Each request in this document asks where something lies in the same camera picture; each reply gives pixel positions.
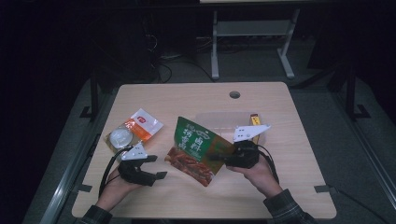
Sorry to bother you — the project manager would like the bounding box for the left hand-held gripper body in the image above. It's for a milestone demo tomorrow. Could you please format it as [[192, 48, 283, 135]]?
[[117, 140, 157, 187]]

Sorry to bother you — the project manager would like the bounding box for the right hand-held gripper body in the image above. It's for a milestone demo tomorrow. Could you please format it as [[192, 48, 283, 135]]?
[[224, 124, 272, 170]]

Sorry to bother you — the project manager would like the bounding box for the green snack packet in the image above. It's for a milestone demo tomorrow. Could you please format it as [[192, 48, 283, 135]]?
[[163, 116, 236, 188]]

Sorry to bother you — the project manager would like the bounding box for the clear plastic container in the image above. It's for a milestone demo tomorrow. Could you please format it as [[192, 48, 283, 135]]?
[[194, 111, 267, 147]]

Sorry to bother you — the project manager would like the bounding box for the small snack packet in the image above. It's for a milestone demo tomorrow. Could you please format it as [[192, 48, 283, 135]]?
[[249, 113, 263, 145]]

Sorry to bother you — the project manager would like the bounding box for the person's right hand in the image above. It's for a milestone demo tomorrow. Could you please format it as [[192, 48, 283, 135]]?
[[226, 155, 283, 199]]

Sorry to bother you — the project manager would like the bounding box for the person's left hand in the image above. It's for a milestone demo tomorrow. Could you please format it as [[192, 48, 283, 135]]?
[[95, 167, 143, 213]]

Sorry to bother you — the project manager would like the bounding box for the orange and white packet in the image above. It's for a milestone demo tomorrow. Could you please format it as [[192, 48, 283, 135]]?
[[104, 107, 164, 160]]

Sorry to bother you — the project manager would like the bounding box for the black metal stand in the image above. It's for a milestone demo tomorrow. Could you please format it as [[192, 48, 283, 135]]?
[[345, 66, 372, 120], [78, 74, 101, 120]]

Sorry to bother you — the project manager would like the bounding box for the right hand-held gripper cable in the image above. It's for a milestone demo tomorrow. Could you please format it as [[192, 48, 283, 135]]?
[[256, 144, 280, 185]]

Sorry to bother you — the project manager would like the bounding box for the hand-held gripper cable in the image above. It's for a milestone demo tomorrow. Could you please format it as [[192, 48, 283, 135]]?
[[98, 146, 134, 199], [256, 144, 280, 185]]

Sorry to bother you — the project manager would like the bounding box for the left hand-held gripper cable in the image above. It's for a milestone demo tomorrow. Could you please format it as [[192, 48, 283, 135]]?
[[98, 146, 134, 199]]

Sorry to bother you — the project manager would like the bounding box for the grey table edge bracket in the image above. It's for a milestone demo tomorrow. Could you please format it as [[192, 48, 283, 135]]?
[[313, 185, 339, 194], [72, 184, 93, 194]]

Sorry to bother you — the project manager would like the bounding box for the aluminium frame rail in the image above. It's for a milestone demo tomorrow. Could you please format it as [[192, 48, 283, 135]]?
[[330, 90, 396, 202], [38, 90, 120, 224]]

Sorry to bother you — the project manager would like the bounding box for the bundle of floor cables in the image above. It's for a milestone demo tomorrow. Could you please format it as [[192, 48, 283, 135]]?
[[146, 32, 216, 84]]

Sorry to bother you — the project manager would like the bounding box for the black floor cable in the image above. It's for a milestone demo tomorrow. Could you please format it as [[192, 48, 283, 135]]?
[[334, 186, 390, 224]]

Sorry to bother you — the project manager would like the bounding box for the white metal desk frame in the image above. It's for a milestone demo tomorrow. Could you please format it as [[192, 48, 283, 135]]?
[[209, 8, 302, 80]]

